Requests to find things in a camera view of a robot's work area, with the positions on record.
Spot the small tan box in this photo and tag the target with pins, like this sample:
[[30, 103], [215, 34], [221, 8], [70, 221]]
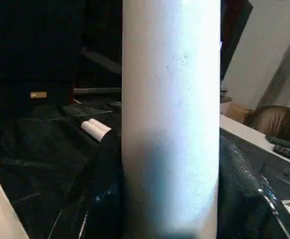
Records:
[[38, 94]]

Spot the brown woven basket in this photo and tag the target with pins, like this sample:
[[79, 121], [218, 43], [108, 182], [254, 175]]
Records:
[[279, 122]]

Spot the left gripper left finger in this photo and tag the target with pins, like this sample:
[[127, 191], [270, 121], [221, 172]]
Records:
[[102, 199]]

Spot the white flat board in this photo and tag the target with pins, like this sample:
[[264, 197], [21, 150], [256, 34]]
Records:
[[241, 132]]

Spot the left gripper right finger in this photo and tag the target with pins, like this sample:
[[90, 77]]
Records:
[[241, 199]]

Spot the black remote control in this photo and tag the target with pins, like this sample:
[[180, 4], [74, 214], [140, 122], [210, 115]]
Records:
[[286, 149]]

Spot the black monitor bar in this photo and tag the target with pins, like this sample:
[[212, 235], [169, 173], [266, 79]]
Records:
[[97, 90]]

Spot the white plastic table leg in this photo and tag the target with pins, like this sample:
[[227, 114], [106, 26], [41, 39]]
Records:
[[102, 128], [172, 99], [87, 125]]

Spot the black glossy mat cloth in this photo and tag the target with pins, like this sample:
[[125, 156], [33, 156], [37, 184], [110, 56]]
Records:
[[40, 154]]

